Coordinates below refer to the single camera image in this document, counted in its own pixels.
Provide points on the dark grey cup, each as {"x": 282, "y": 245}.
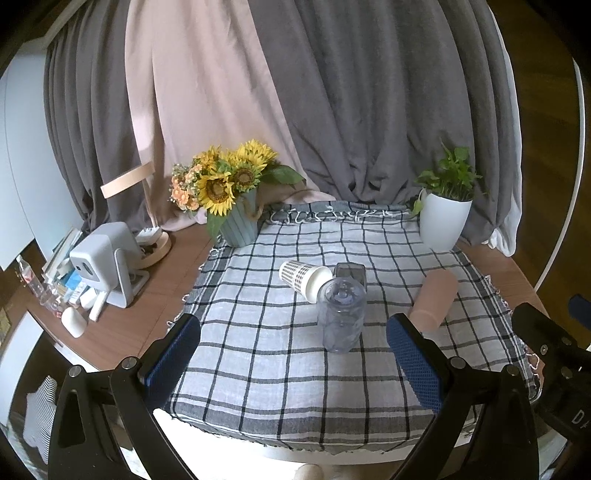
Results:
{"x": 351, "y": 272}

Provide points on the orange flower bunch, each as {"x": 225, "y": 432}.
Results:
{"x": 182, "y": 191}

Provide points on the clear plastic cup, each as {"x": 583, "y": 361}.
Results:
{"x": 340, "y": 318}

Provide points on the pink curtain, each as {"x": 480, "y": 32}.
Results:
{"x": 198, "y": 92}

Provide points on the checked tablecloth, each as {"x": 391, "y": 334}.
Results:
{"x": 258, "y": 369}

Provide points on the teal ribbed vase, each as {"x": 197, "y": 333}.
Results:
{"x": 240, "y": 224}

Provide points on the pink cup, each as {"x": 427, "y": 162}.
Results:
{"x": 436, "y": 297}

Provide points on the white plant pot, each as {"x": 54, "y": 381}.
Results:
{"x": 443, "y": 221}

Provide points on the white oval case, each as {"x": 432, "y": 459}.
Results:
{"x": 74, "y": 321}

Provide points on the white cabinet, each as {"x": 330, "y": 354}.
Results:
{"x": 21, "y": 152}

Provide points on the white patterned paper cup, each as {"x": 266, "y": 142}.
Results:
{"x": 300, "y": 277}

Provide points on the clear water bottle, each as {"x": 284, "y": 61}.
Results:
{"x": 28, "y": 277}

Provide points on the stack of books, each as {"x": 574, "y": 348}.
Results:
{"x": 62, "y": 272}

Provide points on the white curved hoop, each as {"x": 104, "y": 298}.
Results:
{"x": 575, "y": 161}

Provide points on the white remote control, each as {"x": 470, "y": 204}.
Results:
{"x": 98, "y": 307}

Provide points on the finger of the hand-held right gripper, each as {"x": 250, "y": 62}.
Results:
{"x": 581, "y": 307}
{"x": 538, "y": 330}

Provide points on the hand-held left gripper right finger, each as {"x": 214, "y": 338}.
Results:
{"x": 413, "y": 367}

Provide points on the striped cloth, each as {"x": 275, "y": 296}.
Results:
{"x": 39, "y": 415}

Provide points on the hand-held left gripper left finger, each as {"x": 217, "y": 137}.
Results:
{"x": 173, "y": 353}

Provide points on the grey curtain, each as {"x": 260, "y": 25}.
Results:
{"x": 369, "y": 101}
{"x": 92, "y": 129}

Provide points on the green leafy plant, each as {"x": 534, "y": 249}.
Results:
{"x": 450, "y": 177}

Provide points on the sunflower bouquet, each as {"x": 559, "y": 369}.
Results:
{"x": 221, "y": 187}

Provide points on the white projector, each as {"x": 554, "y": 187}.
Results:
{"x": 104, "y": 258}

